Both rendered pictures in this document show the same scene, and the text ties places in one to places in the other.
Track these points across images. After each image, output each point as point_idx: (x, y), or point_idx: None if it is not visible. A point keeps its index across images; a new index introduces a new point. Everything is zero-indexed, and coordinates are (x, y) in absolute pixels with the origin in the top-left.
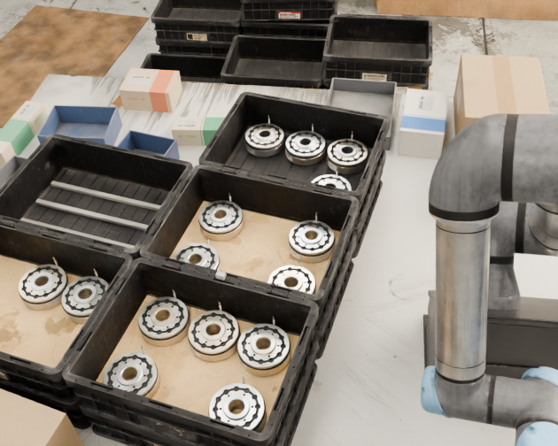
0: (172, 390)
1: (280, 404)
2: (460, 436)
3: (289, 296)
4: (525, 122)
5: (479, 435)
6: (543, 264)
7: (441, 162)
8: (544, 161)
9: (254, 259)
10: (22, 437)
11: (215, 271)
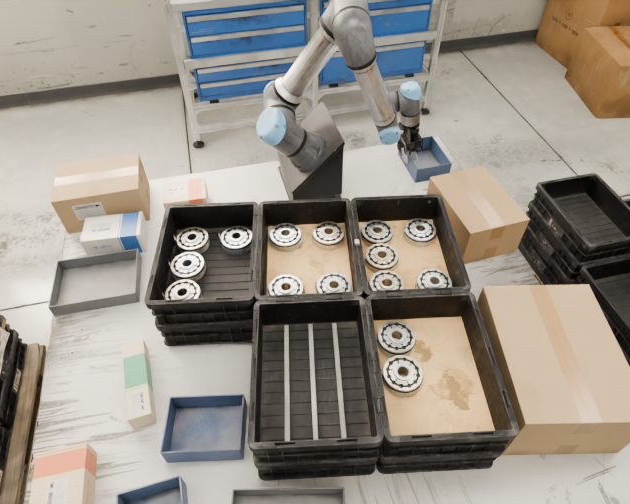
0: (424, 268)
1: (419, 195)
2: (357, 188)
3: (353, 210)
4: (351, 3)
5: (353, 182)
6: (235, 174)
7: (362, 41)
8: (366, 5)
9: (310, 264)
10: (510, 298)
11: (354, 248)
